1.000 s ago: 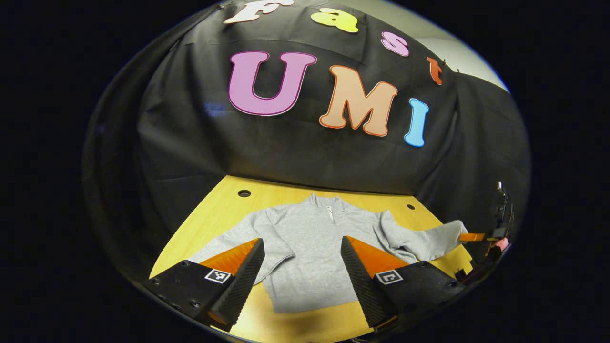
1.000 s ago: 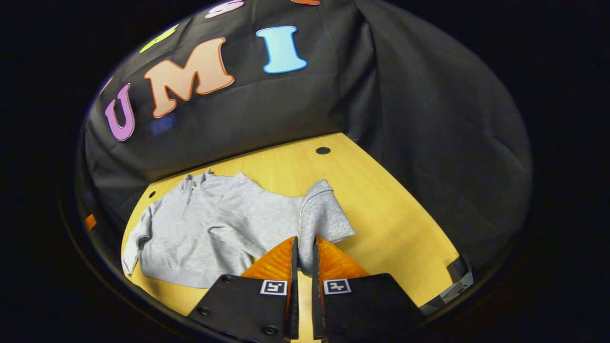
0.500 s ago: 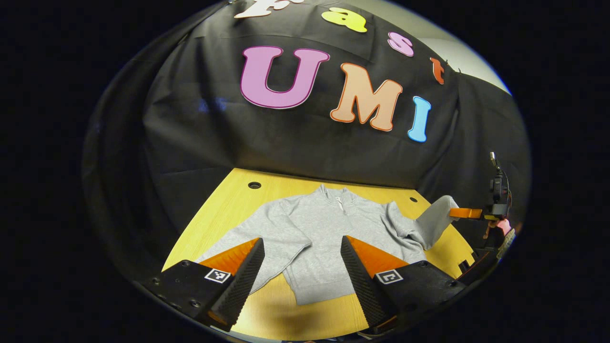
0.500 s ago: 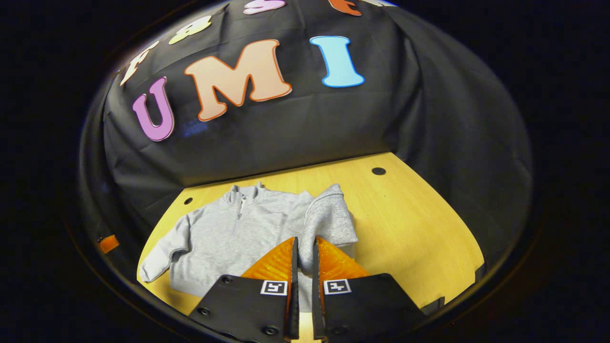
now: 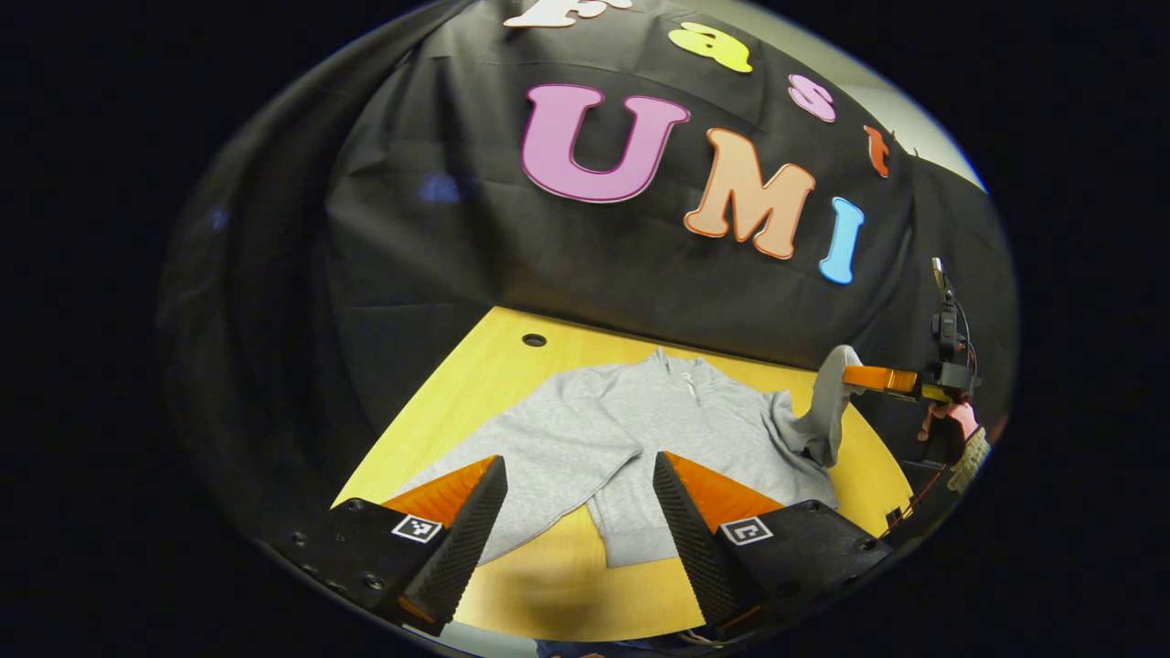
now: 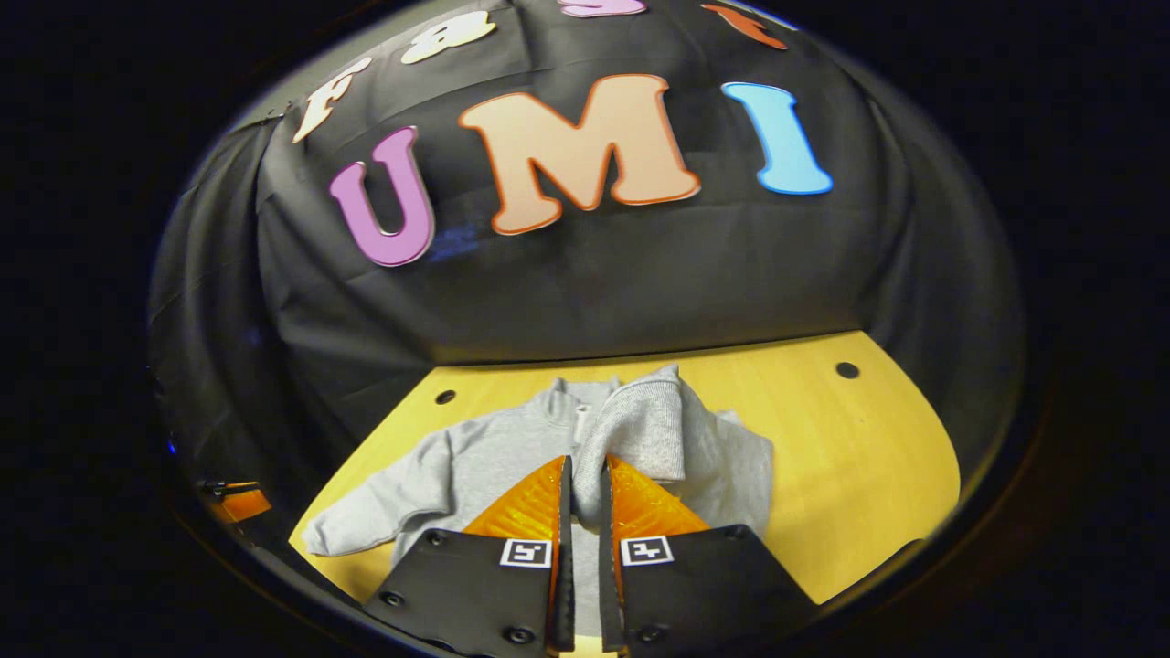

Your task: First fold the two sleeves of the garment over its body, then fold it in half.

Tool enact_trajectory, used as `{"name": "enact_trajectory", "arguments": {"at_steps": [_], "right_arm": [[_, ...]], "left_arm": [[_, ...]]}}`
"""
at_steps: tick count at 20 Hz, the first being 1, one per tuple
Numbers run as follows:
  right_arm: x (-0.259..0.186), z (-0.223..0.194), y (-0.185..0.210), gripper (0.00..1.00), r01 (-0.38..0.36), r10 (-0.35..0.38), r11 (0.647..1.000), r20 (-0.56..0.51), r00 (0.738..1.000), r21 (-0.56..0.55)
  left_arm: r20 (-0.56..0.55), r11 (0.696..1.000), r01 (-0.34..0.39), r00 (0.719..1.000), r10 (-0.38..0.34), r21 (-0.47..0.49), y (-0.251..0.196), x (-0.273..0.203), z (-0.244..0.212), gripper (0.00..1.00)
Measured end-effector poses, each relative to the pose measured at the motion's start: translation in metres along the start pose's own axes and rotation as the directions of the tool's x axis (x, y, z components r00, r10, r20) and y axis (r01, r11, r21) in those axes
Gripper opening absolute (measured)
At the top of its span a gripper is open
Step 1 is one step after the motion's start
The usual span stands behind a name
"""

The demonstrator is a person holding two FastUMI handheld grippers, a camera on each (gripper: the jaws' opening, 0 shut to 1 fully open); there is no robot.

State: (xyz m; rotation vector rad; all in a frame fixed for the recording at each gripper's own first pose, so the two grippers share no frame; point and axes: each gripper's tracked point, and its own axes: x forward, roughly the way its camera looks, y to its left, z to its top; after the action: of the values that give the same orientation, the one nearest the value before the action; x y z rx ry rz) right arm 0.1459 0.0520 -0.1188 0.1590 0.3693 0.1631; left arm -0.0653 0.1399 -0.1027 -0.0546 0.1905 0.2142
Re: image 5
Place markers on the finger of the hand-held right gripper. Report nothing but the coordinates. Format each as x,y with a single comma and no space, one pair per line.
877,378

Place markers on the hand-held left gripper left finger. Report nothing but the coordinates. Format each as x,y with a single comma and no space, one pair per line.
457,557

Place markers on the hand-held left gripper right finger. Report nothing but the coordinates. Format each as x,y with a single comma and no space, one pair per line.
699,557

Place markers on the grey zip-neck sweatshirt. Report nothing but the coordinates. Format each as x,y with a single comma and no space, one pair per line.
640,420

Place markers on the black backdrop cloth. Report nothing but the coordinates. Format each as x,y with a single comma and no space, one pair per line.
548,247

